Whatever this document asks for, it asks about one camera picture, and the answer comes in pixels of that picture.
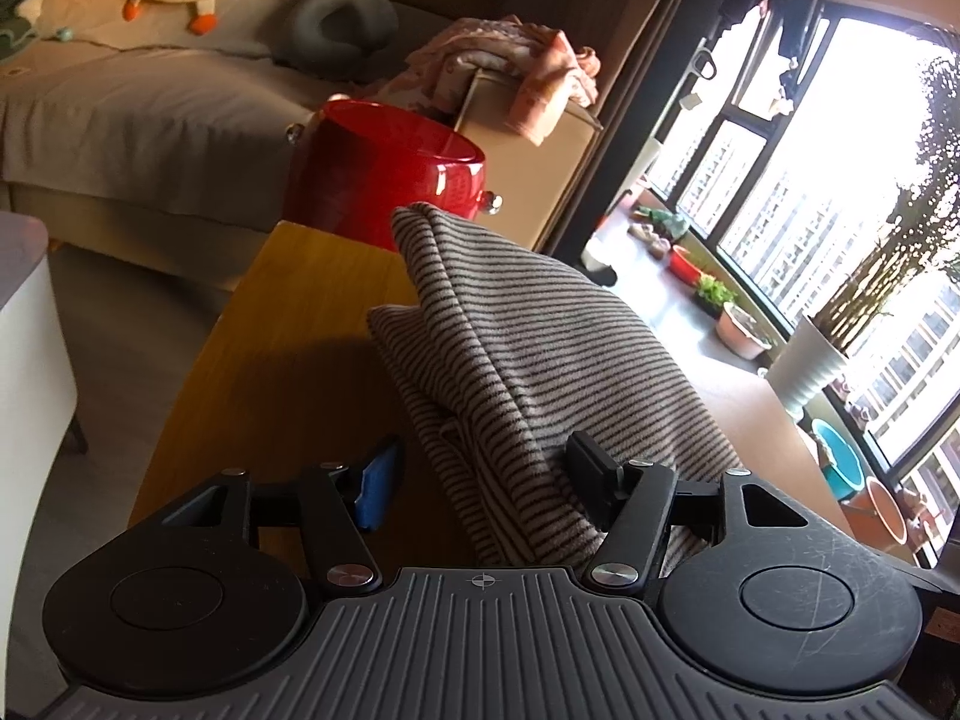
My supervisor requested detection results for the red round bin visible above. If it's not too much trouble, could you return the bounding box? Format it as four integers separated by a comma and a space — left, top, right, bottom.
283, 97, 502, 252

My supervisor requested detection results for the tall green potted plant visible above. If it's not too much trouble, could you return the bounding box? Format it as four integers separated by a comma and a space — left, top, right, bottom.
814, 37, 960, 357

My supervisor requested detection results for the grey sofa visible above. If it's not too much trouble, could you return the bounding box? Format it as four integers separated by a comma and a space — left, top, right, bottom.
0, 0, 518, 293

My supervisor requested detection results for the pink crumpled cloth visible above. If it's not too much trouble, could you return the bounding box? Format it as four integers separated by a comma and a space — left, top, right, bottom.
405, 15, 601, 147

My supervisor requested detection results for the grey neck pillow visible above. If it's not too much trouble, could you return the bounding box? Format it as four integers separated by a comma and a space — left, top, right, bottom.
271, 0, 398, 83

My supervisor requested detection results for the beige cardboard box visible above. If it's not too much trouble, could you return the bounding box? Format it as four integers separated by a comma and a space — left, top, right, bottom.
454, 67, 605, 252

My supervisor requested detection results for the red flower pot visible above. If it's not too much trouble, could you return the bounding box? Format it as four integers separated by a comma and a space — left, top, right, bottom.
670, 244, 710, 284

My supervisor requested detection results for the white chair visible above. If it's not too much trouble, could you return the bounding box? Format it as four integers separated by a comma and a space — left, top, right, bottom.
0, 214, 87, 683

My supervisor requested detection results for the white ribbed plant pot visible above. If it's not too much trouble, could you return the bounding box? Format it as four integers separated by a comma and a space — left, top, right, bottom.
766, 315, 852, 421

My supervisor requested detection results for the orange flower pot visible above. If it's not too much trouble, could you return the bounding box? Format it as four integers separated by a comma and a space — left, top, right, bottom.
844, 476, 908, 552

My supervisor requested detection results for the pink flower pot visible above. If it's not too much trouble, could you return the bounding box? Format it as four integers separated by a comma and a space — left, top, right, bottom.
716, 302, 773, 361

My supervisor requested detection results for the black shoe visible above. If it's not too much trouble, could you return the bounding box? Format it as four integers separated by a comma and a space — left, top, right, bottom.
585, 247, 622, 287

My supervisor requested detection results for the blue bucket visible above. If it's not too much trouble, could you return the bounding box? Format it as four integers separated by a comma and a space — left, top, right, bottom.
811, 420, 871, 502

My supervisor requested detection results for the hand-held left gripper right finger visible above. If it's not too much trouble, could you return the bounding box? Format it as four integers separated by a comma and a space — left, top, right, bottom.
566, 431, 818, 601

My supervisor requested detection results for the green plant tray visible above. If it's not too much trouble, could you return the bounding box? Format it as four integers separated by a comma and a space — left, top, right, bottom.
694, 274, 740, 316

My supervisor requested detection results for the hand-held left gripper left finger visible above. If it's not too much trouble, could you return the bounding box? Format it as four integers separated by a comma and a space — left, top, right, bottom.
161, 436, 406, 592

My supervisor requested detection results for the beige striped garment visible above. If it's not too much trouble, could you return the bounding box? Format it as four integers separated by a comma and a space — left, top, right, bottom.
367, 202, 743, 567

